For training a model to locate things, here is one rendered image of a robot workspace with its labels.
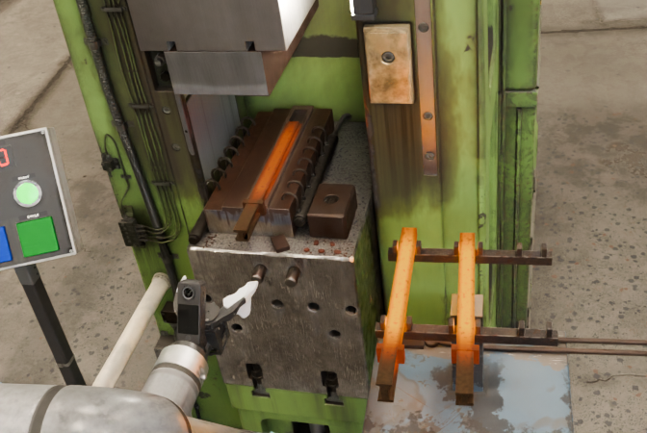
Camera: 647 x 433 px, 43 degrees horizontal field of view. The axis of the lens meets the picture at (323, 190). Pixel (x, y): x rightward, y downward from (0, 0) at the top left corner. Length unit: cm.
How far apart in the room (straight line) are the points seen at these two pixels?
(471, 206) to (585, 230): 144
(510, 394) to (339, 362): 45
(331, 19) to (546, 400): 101
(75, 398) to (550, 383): 107
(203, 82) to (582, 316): 171
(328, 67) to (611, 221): 157
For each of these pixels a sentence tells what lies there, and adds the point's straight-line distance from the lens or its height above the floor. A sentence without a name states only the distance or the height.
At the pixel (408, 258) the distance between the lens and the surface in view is 159.
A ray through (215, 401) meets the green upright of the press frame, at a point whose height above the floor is 13.
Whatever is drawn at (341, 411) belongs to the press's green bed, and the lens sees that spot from 210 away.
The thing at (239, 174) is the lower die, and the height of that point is 99.
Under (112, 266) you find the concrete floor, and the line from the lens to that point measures 337.
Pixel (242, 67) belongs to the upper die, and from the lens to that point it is 159.
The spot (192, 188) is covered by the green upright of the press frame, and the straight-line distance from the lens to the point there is 200.
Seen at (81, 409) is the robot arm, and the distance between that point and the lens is 91.
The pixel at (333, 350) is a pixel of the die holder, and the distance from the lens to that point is 193.
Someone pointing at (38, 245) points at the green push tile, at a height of 99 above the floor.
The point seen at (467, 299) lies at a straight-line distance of 150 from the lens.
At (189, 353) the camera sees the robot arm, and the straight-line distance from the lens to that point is 145.
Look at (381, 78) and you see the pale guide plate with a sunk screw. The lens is 166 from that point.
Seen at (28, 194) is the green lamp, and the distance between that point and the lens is 185.
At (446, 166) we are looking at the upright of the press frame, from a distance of 179.
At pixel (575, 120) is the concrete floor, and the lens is 390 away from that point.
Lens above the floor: 203
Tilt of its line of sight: 35 degrees down
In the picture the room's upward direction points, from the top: 8 degrees counter-clockwise
